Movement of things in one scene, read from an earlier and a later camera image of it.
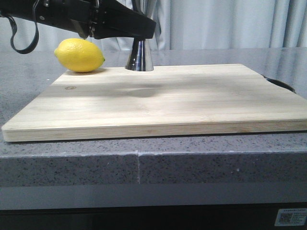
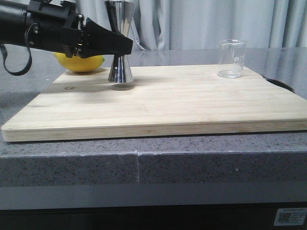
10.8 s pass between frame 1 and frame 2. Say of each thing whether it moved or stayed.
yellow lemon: stayed
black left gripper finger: moved
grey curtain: stayed
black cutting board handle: stayed
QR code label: stayed
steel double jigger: moved
